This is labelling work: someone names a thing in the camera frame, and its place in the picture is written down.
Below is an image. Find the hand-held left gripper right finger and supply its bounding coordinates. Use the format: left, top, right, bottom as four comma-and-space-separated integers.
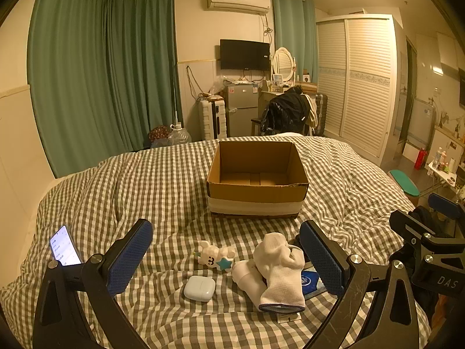
299, 220, 433, 349

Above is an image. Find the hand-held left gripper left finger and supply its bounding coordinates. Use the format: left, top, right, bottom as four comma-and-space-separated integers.
33, 219, 153, 349

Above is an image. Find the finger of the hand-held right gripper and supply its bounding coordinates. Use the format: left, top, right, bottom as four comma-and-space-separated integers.
389, 209, 442, 248
428, 193, 464, 223

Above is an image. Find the cardboard box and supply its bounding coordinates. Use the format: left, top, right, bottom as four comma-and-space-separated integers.
206, 140, 310, 219

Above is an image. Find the small table with bottles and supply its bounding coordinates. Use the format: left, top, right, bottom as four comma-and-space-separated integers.
425, 147, 460, 187

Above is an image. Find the green padded board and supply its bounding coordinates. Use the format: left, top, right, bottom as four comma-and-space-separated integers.
387, 169, 420, 198

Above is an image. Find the smartphone with lit screen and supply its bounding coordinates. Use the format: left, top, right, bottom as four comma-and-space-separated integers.
49, 225, 84, 267

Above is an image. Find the white card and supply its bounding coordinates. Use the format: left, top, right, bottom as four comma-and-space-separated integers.
278, 310, 302, 324

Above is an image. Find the grey checked blanket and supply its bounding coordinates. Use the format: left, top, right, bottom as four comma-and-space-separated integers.
0, 131, 433, 349

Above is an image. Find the white earbuds case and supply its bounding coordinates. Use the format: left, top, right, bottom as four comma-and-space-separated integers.
183, 275, 215, 302

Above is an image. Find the patterned dark bag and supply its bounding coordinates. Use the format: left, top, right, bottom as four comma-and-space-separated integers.
148, 125, 174, 143

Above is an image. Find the clear water jug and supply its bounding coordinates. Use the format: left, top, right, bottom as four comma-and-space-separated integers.
167, 123, 192, 148

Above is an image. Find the dark suitcase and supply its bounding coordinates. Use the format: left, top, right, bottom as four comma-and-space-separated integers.
314, 93, 328, 137

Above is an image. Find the white louvred wardrobe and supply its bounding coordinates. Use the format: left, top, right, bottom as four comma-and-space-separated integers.
315, 13, 397, 166

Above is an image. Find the beige cloth bag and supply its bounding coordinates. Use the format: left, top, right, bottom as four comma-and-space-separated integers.
307, 94, 321, 129

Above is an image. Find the black jacket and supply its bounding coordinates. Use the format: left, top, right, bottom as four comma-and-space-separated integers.
260, 85, 312, 135

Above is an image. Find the white suitcase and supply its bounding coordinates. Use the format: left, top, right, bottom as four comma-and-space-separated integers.
198, 96, 227, 141

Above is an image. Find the silver small fridge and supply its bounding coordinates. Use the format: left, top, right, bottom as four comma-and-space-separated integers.
224, 82, 261, 139

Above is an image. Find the wooden vanity table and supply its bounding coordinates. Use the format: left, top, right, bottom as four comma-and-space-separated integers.
257, 86, 317, 124

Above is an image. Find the wide green curtain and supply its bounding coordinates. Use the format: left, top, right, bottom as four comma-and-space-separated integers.
27, 0, 183, 179

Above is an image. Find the clear plastic bag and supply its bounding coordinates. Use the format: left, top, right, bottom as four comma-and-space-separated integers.
210, 74, 233, 95

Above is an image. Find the round white vanity mirror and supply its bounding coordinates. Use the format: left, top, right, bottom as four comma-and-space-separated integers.
271, 47, 297, 83

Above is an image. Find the narrow green curtain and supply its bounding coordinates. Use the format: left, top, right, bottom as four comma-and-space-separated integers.
271, 0, 319, 85

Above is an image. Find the white air conditioner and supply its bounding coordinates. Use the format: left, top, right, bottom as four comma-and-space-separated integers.
207, 0, 273, 16

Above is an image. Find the black wall television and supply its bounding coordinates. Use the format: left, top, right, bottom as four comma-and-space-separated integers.
219, 38, 271, 71

